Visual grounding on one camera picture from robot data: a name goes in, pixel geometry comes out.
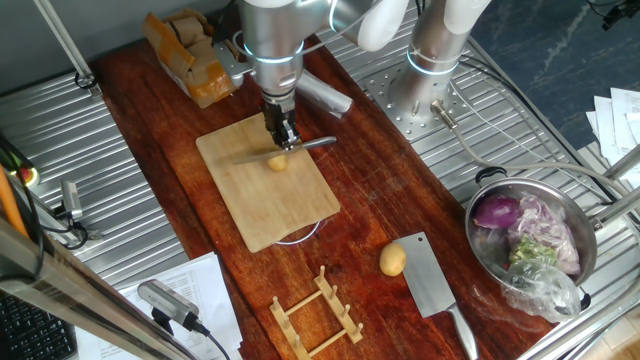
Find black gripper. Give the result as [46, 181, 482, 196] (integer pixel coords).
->
[260, 97, 302, 151]

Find steel chef knife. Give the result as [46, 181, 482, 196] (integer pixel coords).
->
[232, 135, 338, 166]

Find bamboo cutting board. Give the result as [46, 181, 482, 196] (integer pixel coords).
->
[195, 112, 342, 254]

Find open cardboard box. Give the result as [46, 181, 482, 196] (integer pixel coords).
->
[141, 7, 240, 109]

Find printed white paper stack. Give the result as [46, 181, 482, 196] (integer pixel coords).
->
[74, 251, 244, 360]

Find wooden knife rack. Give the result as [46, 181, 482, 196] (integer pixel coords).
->
[268, 264, 365, 360]

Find steel cleaver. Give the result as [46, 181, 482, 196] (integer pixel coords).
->
[392, 231, 480, 360]

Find purple onion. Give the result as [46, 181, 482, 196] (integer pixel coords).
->
[472, 194, 521, 230]

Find red emergency stop button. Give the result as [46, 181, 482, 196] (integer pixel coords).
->
[9, 164, 41, 189]

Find bag of chopped purple cabbage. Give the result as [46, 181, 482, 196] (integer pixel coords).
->
[508, 193, 582, 276]

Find clear bag with greens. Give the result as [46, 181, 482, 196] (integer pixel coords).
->
[501, 235, 584, 324]

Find steel cooking pot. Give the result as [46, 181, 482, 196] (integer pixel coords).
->
[464, 166, 600, 312]

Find black keyboard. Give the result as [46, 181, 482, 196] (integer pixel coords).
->
[0, 289, 79, 360]

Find loose white paper sheets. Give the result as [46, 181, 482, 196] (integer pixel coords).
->
[584, 87, 640, 189]

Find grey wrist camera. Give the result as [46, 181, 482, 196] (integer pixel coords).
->
[213, 39, 255, 89]

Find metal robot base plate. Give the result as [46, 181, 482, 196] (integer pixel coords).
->
[362, 59, 501, 142]

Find grey hose with connector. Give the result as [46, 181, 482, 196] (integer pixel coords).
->
[429, 99, 640, 194]

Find silver camera with black cable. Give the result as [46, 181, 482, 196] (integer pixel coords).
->
[137, 278, 232, 360]

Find grey exterior camera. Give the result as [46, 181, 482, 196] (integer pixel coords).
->
[59, 179, 84, 221]

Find metal camera mount clamp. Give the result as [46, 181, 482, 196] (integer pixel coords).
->
[42, 204, 104, 251]

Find aluminium frame post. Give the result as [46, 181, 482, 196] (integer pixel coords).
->
[32, 0, 102, 97]

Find aluminium frame bar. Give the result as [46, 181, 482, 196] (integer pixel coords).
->
[0, 219, 199, 360]

